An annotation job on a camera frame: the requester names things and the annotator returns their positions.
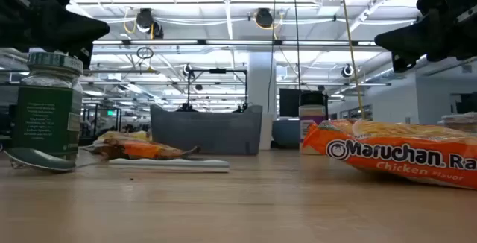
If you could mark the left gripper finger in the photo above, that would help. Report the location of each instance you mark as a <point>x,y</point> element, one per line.
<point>74,30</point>

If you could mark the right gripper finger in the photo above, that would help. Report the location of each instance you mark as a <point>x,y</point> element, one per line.
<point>406,40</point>

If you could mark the green label spice jar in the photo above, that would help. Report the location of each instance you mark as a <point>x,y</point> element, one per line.
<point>48,116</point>

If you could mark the orange chicken ramen packet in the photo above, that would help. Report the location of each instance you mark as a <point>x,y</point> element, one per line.
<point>391,153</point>

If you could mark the yellow snack bag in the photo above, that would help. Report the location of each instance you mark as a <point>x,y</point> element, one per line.
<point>123,135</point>

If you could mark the purple label spice jar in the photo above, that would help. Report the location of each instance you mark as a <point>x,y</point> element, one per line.
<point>311,114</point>

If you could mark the black monitor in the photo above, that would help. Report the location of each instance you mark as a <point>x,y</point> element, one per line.
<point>288,101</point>

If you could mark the brown orange snack packet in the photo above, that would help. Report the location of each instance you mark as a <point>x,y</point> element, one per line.
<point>141,149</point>

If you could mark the black background robot rig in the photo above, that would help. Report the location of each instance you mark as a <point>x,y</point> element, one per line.
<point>218,71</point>

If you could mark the blue bowl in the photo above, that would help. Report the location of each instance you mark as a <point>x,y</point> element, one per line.
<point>286,133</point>

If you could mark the grey plastic utensil tray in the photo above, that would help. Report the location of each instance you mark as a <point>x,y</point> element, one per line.
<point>205,131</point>

